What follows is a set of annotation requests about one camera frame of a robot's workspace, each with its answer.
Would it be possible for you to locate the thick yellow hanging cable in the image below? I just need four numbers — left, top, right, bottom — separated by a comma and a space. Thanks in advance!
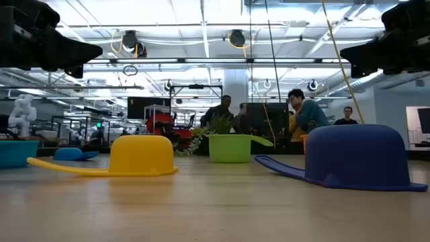
320, 0, 366, 124

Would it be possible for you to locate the green measuring cup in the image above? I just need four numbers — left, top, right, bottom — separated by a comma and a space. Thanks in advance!
208, 134, 274, 164

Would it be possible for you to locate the small blue measuring cup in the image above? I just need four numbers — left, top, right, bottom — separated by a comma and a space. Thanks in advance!
53, 147, 100, 161

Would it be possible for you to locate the person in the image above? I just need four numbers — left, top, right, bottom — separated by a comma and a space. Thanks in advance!
200, 95, 236, 128
287, 88, 331, 142
334, 106, 359, 126
288, 112, 305, 143
234, 103, 251, 135

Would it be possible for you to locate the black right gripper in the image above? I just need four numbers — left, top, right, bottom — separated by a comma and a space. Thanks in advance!
339, 0, 430, 78

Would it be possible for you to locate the black wall screen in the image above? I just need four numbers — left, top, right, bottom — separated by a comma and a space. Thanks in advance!
417, 107, 430, 134

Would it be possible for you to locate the navy blue measuring cup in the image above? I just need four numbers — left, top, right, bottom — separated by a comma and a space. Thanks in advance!
254, 124, 429, 193

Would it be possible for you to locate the black ceiling cable reel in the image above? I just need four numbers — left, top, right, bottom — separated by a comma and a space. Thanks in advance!
228, 29, 246, 48
121, 30, 148, 58

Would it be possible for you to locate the yellow measuring cup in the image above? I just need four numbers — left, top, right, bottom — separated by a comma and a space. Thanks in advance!
26, 134, 179, 177

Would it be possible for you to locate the black monitor on stand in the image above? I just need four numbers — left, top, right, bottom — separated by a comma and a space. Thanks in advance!
127, 96, 171, 120

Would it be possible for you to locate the black gantry frame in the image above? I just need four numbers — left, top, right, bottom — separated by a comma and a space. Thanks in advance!
169, 84, 224, 135

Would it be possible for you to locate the potted succulent plant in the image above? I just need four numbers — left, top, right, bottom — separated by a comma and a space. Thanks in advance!
174, 114, 236, 157

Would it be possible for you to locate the black display panel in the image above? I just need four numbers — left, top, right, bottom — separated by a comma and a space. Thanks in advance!
246, 102, 290, 137

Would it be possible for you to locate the long LED light bar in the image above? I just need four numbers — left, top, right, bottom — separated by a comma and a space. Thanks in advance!
83, 58, 352, 65

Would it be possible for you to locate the teal measuring cup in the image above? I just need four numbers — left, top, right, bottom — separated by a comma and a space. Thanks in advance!
0, 140, 40, 169

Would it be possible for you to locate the red tool cart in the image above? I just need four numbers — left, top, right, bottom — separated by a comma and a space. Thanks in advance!
144, 113, 194, 149

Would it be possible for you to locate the thin black hanging cable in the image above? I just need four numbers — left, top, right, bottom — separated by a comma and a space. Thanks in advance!
264, 0, 282, 104

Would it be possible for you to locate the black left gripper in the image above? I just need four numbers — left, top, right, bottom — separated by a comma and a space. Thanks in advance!
0, 0, 103, 79

